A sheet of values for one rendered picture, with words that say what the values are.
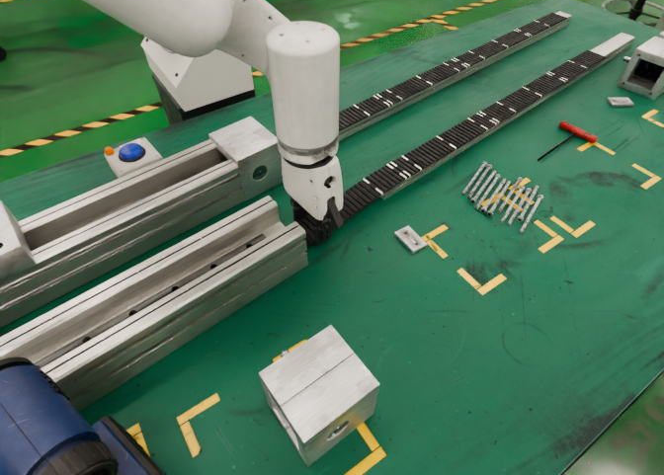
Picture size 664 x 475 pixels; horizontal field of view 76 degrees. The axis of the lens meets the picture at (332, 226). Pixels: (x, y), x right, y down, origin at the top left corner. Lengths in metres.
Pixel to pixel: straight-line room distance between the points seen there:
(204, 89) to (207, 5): 0.61
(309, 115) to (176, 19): 0.18
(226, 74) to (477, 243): 0.67
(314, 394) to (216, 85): 0.77
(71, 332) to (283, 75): 0.42
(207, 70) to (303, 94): 0.56
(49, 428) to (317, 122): 0.39
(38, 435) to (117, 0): 0.35
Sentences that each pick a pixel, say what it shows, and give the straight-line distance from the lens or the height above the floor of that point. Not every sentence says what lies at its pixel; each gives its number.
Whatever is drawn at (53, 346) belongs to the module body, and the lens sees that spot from 0.66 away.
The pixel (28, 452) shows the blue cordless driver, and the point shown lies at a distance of 0.40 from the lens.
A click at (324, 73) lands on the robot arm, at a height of 1.09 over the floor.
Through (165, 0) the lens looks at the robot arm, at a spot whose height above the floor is 1.19.
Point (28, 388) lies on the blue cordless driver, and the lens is 0.43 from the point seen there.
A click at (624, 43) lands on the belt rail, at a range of 1.48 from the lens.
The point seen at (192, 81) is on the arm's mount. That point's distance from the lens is 1.04.
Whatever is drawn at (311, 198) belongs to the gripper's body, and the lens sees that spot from 0.61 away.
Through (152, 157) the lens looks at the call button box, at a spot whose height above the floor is 0.84.
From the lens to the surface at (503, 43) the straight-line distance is 1.32.
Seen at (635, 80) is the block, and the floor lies 0.80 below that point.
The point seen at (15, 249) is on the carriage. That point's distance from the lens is 0.68.
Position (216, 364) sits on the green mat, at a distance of 0.62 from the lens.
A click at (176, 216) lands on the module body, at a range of 0.74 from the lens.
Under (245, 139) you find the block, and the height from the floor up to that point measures 0.87.
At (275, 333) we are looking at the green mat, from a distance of 0.63.
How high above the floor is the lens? 1.33
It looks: 48 degrees down
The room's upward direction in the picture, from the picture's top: straight up
